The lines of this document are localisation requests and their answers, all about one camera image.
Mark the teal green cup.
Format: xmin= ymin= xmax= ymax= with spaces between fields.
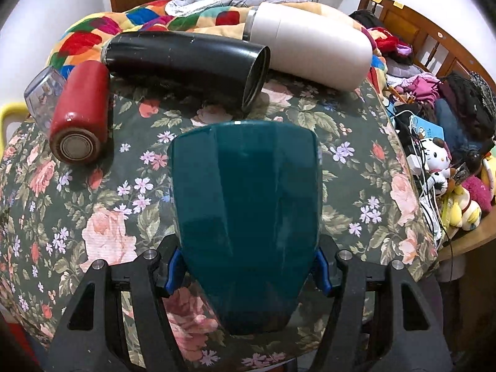
xmin=168 ymin=121 xmax=322 ymax=335

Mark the clear plastic cup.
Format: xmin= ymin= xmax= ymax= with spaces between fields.
xmin=24 ymin=65 xmax=66 ymax=135

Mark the wooden side table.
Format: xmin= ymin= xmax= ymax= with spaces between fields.
xmin=440 ymin=212 xmax=495 ymax=371

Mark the floral dark green cloth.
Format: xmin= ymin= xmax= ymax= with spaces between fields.
xmin=1 ymin=74 xmax=437 ymax=371

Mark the yellow plush toy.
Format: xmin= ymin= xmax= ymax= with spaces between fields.
xmin=441 ymin=186 xmax=483 ymax=231

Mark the pink plush toy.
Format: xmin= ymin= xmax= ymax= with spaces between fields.
xmin=463 ymin=175 xmax=493 ymax=214

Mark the hello kitty plush toy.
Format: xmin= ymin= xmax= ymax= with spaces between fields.
xmin=407 ymin=138 xmax=455 ymax=197

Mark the red thermos bottle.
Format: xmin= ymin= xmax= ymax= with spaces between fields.
xmin=49 ymin=60 xmax=110 ymax=164

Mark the pile of clothes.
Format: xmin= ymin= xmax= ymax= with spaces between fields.
xmin=350 ymin=9 xmax=495 ymax=153

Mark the wooden headboard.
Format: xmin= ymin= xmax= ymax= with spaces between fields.
xmin=358 ymin=0 xmax=495 ymax=88

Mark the colourful patchwork blanket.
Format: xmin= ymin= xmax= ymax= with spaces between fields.
xmin=46 ymin=0 xmax=388 ymax=93

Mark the black thermos tumbler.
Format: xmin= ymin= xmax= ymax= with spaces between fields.
xmin=101 ymin=31 xmax=271 ymax=112

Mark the beige thermos bottle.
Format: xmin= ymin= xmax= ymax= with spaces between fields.
xmin=243 ymin=2 xmax=372 ymax=91

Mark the grey white crumpled sheet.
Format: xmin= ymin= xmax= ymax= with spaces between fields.
xmin=165 ymin=0 xmax=307 ymax=17

